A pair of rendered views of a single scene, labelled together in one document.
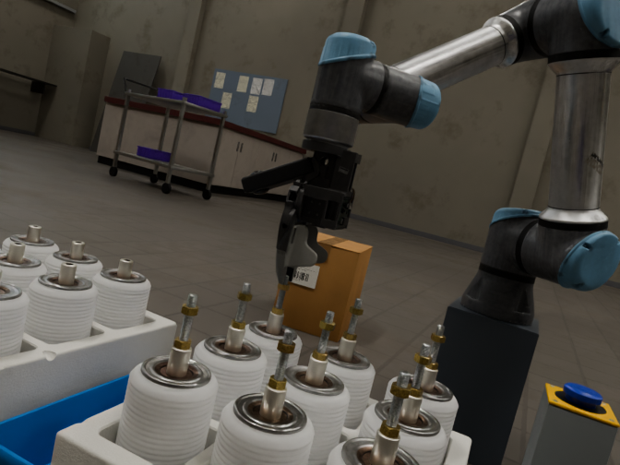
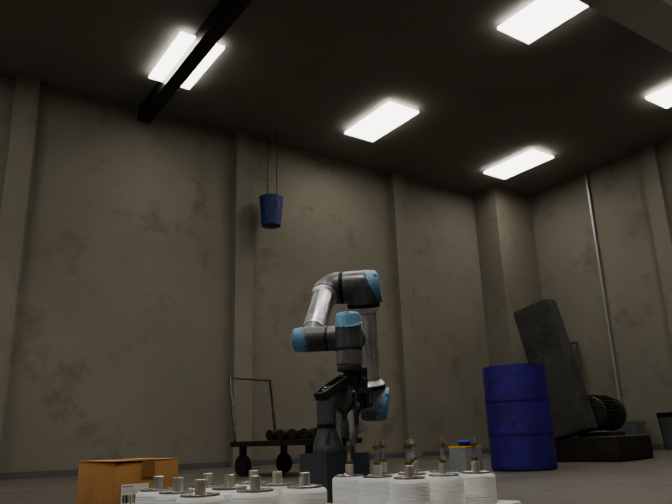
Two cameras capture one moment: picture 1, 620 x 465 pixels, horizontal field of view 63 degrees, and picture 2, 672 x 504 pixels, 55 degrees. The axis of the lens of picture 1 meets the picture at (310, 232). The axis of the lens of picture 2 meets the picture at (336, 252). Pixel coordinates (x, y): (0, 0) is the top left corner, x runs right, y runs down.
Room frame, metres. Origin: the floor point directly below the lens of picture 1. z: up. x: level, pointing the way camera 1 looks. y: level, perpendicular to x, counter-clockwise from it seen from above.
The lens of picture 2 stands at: (-0.20, 1.58, 0.35)
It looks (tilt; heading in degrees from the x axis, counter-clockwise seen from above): 16 degrees up; 302
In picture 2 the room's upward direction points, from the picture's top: 2 degrees counter-clockwise
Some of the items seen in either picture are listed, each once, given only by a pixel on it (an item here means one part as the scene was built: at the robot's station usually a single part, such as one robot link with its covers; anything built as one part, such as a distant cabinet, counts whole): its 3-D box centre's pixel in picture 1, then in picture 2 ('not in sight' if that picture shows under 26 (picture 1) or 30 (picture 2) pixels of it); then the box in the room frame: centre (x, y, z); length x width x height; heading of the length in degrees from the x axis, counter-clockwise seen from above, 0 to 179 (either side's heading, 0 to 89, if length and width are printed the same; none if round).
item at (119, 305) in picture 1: (113, 326); not in sight; (0.86, 0.30, 0.16); 0.10 x 0.10 x 0.18
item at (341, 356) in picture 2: (330, 131); (348, 359); (0.75, 0.00, 0.56); 0.08 x 0.08 x 0.05
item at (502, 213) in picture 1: (518, 240); (334, 404); (1.08, -0.44, 0.47); 0.13 x 0.12 x 0.14; 24
